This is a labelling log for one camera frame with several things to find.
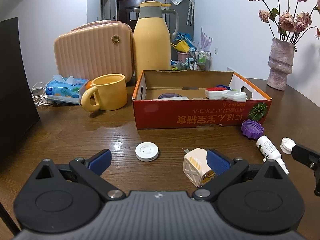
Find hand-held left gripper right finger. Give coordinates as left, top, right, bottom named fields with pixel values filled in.
left=192, top=149, right=285, bottom=202

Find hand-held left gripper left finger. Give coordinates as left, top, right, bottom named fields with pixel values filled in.
left=35, top=149, right=127, bottom=202

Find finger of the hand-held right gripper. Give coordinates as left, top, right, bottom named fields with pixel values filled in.
left=291, top=144, right=320, bottom=171

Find white bottle cap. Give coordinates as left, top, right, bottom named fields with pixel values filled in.
left=280, top=137, right=297, bottom=155

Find cream power adapter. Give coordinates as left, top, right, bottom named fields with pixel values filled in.
left=183, top=147, right=217, bottom=188

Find small white bottle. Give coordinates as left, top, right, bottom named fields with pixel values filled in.
left=255, top=135, right=290, bottom=175

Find white round disc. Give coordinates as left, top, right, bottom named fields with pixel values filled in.
left=135, top=142, right=160, bottom=162

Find purple ridged bottle cap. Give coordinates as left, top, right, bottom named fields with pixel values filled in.
left=241, top=119, right=265, bottom=140

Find red orange cardboard box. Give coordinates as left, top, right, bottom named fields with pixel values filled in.
left=132, top=69, right=272, bottom=130

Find red white lint brush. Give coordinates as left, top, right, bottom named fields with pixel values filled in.
left=204, top=87, right=247, bottom=102

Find yellow mug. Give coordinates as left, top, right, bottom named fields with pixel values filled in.
left=81, top=74, right=128, bottom=112

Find blue tissue pack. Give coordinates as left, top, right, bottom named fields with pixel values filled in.
left=45, top=74, right=90, bottom=105

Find purple flat lid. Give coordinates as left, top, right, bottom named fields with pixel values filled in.
left=158, top=93, right=183, bottom=100

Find pink ceramic vase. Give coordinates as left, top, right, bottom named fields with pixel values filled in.
left=267, top=38, right=296, bottom=91

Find pink ribbed suitcase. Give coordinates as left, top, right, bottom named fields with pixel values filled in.
left=53, top=19, right=134, bottom=84

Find large black panel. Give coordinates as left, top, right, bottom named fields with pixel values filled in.
left=0, top=17, right=42, bottom=165

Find yellow plastic toy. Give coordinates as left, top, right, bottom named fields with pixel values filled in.
left=176, top=40, right=188, bottom=53

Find purple feather decoration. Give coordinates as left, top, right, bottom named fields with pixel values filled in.
left=200, top=26, right=213, bottom=52

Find yellow thermos jug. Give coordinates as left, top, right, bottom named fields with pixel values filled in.
left=132, top=1, right=180, bottom=80

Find blue plastic item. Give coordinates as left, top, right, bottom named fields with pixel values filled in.
left=175, top=32, right=193, bottom=43

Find dried pink flowers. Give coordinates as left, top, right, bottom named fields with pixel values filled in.
left=244, top=0, right=320, bottom=46

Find grey refrigerator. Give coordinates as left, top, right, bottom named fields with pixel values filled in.
left=164, top=0, right=195, bottom=39

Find dark wooden door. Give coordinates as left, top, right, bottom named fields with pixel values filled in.
left=116, top=0, right=155, bottom=28

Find grey interior doorway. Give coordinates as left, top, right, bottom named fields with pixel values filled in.
left=100, top=0, right=111, bottom=21

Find clear hanging umbrella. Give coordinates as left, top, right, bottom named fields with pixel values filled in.
left=186, top=0, right=195, bottom=26

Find white cables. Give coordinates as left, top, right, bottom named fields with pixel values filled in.
left=30, top=81, right=54, bottom=107

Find wire storage rack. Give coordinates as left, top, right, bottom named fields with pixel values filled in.
left=190, top=49, right=212, bottom=71

